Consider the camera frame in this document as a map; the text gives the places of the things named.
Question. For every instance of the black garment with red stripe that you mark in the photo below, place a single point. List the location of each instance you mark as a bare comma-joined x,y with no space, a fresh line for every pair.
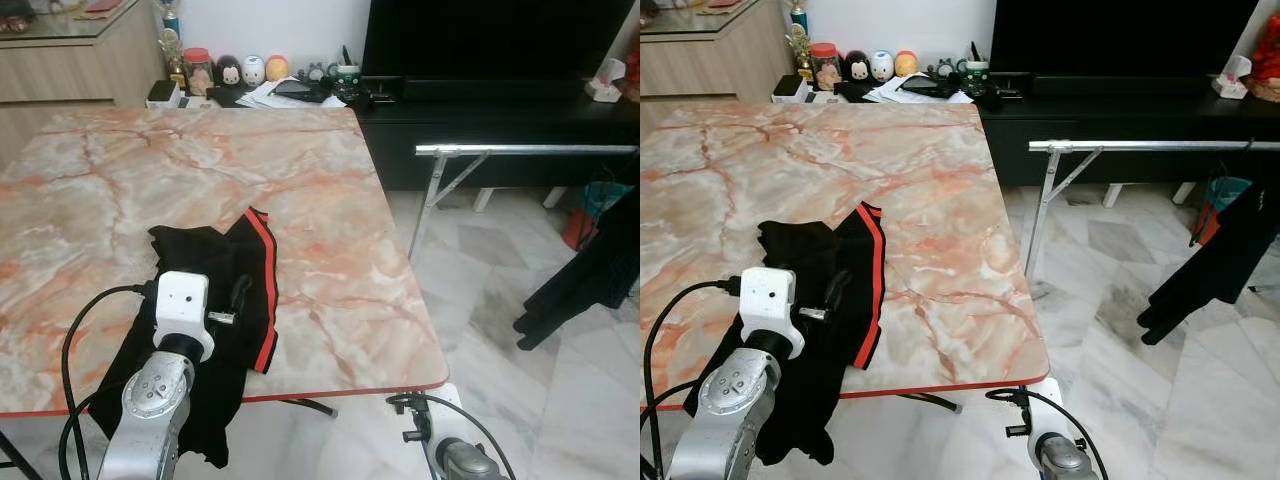
200,245
800,240

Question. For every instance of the black soundbar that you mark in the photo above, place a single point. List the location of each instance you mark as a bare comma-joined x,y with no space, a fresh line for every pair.
500,89
1120,85

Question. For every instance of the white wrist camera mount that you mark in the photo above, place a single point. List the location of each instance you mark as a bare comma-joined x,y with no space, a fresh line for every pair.
768,305
180,310
448,420
1048,415

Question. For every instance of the small white black box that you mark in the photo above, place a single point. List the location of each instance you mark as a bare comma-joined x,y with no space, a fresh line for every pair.
163,93
790,90

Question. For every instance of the light wooden sideboard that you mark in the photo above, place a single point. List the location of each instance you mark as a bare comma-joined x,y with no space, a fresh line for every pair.
700,60
60,70

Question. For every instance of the black flat screen television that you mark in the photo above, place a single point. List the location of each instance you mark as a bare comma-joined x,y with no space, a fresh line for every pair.
1120,35
490,35

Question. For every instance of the marble table with red edge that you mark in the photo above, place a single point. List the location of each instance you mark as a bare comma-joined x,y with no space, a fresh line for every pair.
950,250
330,250

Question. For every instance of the black pouch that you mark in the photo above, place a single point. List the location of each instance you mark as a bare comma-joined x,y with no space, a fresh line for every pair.
930,86
300,89

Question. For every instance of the gold trophy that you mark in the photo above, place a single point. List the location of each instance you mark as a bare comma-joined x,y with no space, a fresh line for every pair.
799,45
172,50

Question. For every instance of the small grey Totoro figure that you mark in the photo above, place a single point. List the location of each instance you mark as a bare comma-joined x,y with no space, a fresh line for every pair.
943,68
318,72

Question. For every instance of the orange round plush toy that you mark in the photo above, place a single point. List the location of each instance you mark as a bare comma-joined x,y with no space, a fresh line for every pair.
906,64
278,68

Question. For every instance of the orange waste bin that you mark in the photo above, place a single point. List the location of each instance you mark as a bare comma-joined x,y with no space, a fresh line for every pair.
578,232
1208,228

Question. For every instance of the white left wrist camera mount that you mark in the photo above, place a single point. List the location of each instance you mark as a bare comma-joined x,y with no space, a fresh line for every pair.
180,310
768,305

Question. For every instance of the white paper sheets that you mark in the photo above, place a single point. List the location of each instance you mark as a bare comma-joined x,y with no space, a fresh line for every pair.
255,98
885,95

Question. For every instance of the dark round plush toy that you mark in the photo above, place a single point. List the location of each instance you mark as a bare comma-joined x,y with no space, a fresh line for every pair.
856,68
229,72

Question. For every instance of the metal clothes rack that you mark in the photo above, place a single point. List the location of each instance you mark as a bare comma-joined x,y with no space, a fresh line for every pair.
520,150
1150,145

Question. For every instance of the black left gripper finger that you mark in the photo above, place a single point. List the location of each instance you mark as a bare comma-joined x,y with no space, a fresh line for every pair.
837,296
241,300

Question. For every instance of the navy blue garment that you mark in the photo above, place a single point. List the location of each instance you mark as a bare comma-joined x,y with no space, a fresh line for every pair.
1230,260
600,280

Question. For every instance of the white egg shaped toy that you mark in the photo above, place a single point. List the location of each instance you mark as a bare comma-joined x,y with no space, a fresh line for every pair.
881,66
254,70

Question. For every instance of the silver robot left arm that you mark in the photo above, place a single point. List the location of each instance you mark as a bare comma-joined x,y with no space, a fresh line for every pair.
150,420
725,415

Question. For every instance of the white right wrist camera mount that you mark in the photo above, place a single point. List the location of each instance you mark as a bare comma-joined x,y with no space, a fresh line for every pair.
1048,415
448,420

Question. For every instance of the glass jar with red lid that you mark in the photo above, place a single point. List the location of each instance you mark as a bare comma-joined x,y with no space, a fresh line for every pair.
825,68
198,72

